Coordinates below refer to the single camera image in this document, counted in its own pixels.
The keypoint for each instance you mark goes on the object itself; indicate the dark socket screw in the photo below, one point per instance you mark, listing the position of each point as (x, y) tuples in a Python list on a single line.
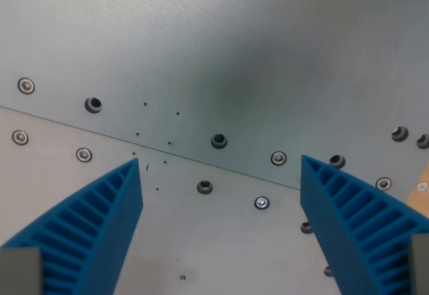
[(204, 187)]

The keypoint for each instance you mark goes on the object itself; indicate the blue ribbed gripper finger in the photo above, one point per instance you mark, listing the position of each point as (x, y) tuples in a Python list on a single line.
[(83, 228), (362, 228)]

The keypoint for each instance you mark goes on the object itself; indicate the silver countersunk socket screw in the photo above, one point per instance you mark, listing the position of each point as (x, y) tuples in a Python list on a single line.
[(84, 154), (278, 158), (26, 85), (384, 183), (20, 137)]

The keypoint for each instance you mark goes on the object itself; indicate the small screw in wood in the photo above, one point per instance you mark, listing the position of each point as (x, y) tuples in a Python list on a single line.
[(422, 186)]

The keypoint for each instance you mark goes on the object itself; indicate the bright zinc torx screw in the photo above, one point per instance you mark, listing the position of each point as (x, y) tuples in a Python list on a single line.
[(261, 202)]

